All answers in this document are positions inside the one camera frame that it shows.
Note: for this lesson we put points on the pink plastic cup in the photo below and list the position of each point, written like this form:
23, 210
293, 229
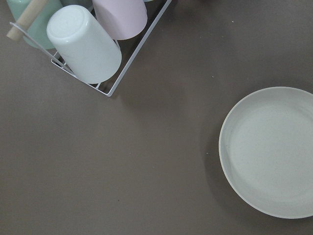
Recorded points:
121, 19

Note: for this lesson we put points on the white plastic cup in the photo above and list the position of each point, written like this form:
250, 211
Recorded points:
83, 44

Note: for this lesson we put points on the wooden rack handle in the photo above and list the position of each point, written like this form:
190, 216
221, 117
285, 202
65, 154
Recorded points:
25, 20

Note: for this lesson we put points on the mint green plastic cup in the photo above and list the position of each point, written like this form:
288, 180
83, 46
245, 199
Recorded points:
37, 31

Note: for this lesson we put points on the white wire cup rack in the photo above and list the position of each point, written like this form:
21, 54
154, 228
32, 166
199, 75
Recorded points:
129, 50

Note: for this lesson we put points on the white round plate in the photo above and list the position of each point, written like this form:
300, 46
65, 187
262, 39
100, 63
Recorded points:
266, 151

